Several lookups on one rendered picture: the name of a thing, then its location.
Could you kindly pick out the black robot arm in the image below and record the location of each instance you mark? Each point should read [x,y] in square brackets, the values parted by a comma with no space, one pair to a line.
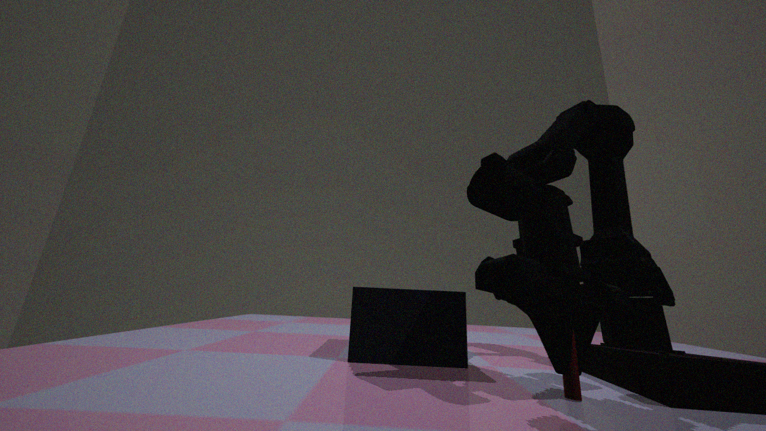
[516,190]

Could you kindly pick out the dark red peg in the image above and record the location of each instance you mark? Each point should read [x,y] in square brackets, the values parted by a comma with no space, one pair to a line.
[571,381]

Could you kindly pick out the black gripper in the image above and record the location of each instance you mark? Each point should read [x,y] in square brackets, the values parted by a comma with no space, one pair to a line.
[549,276]

